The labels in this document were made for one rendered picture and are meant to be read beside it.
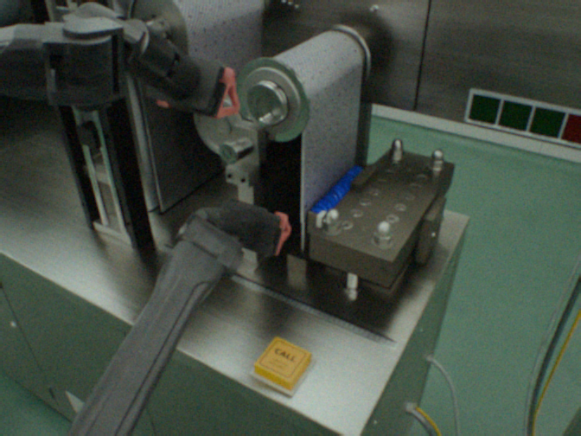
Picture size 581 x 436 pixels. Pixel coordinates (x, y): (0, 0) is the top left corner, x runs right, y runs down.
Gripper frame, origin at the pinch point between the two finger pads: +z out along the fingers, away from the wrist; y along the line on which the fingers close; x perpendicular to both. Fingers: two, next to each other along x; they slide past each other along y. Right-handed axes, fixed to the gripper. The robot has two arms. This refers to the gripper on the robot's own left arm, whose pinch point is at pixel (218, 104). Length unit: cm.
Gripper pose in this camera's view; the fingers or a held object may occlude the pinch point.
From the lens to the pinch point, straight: 73.5
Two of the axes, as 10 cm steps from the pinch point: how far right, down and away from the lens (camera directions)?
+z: 3.8, 1.4, 9.1
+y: 8.7, 2.8, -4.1
